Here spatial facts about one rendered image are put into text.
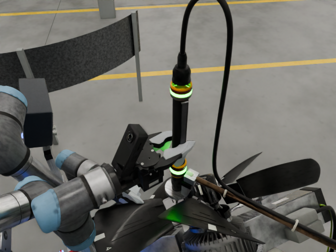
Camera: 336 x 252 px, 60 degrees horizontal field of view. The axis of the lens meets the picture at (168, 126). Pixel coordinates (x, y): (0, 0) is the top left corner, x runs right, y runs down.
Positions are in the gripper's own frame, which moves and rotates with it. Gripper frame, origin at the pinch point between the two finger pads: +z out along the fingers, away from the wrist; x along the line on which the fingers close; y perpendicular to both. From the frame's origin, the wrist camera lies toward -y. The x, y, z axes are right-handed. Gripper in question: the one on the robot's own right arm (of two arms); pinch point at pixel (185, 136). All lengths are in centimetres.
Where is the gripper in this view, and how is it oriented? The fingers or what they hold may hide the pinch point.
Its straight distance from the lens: 68.8
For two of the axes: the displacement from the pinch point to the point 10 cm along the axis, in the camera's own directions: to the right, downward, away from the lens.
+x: 5.5, 5.8, -6.0
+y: 0.0, 7.1, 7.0
